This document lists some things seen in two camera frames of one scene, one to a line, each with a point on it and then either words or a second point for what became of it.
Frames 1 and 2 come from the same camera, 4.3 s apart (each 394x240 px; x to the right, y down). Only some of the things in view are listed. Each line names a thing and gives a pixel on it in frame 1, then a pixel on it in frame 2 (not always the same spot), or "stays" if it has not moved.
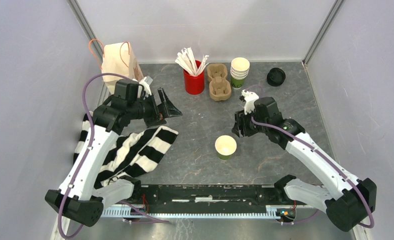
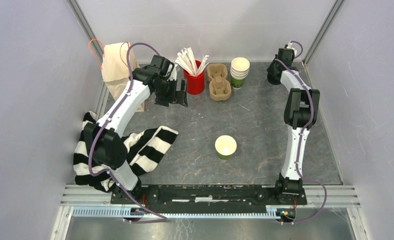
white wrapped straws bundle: (187, 59) stays
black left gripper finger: (170, 109) -> (181, 96)
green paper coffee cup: (225, 146) stays
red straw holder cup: (194, 85) stays
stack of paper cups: (239, 69) stays
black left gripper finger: (151, 121) -> (164, 99)
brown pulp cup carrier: (220, 88) stays
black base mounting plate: (210, 195) stays
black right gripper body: (251, 127) -> (275, 63)
